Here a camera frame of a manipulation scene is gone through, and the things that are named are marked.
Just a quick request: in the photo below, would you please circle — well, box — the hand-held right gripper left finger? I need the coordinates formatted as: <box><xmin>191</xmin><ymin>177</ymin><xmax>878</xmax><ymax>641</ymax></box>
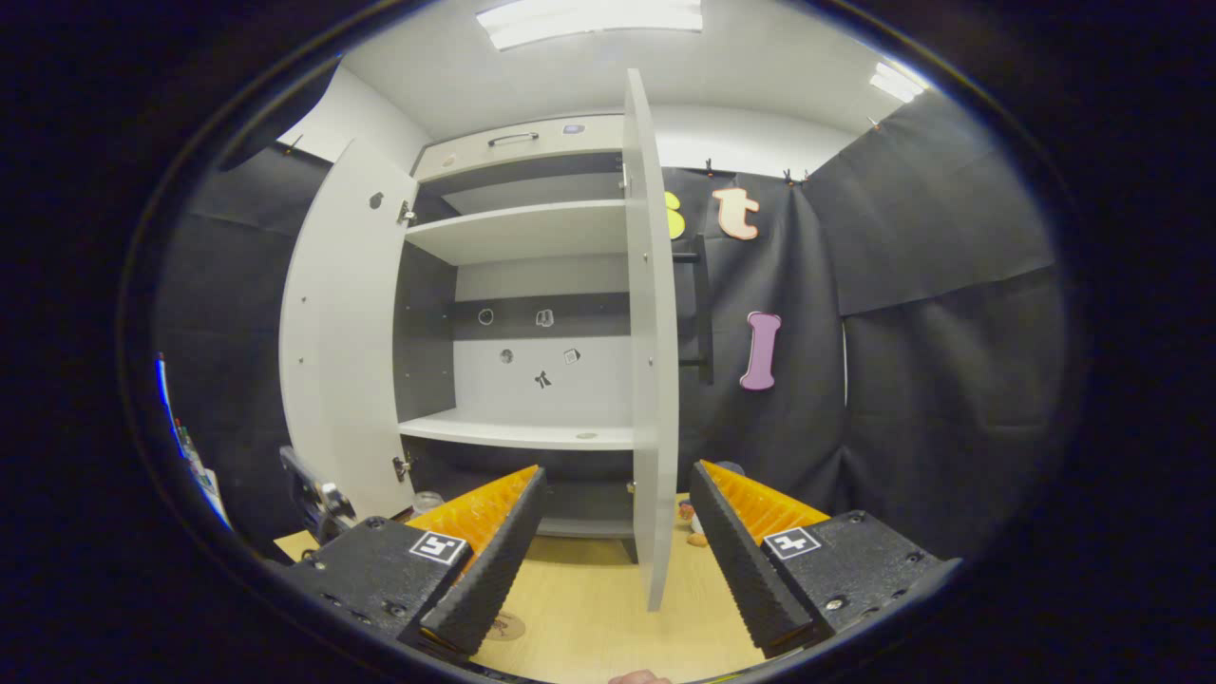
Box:
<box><xmin>275</xmin><ymin>464</ymin><xmax>549</xmax><ymax>658</ymax></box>

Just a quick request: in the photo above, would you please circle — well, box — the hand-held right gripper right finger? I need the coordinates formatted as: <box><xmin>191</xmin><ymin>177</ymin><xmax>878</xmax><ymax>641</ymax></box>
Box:
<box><xmin>689</xmin><ymin>460</ymin><xmax>962</xmax><ymax>658</ymax></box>

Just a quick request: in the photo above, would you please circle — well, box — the grey cabinet door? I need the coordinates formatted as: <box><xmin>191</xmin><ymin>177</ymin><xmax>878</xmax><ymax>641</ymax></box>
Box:
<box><xmin>622</xmin><ymin>68</ymin><xmax>680</xmax><ymax>612</ymax></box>
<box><xmin>278</xmin><ymin>138</ymin><xmax>419</xmax><ymax>522</ymax></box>

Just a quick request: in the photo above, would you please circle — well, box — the grey cabinet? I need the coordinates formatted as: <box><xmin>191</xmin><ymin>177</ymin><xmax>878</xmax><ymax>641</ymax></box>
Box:
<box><xmin>394</xmin><ymin>112</ymin><xmax>656</xmax><ymax>561</ymax></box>

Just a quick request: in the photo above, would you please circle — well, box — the penguin plush toy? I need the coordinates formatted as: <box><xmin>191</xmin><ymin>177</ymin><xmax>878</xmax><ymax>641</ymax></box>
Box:
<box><xmin>679</xmin><ymin>460</ymin><xmax>751</xmax><ymax>550</ymax></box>

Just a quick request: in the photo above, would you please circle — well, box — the black backdrop cloth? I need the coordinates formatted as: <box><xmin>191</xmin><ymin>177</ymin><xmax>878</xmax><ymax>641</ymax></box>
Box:
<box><xmin>152</xmin><ymin>57</ymin><xmax>1070</xmax><ymax>571</ymax></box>

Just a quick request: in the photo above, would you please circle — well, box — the small ceiling light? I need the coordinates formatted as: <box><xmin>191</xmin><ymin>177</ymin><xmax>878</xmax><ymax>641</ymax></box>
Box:
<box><xmin>867</xmin><ymin>61</ymin><xmax>929</xmax><ymax>104</ymax></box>

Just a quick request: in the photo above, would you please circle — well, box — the long ceiling light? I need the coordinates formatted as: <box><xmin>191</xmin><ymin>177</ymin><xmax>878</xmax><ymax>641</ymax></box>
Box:
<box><xmin>475</xmin><ymin>0</ymin><xmax>704</xmax><ymax>51</ymax></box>

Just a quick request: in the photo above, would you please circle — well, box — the black door handle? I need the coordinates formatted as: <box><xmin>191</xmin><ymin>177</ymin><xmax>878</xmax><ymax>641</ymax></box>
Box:
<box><xmin>671</xmin><ymin>235</ymin><xmax>715</xmax><ymax>387</ymax></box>

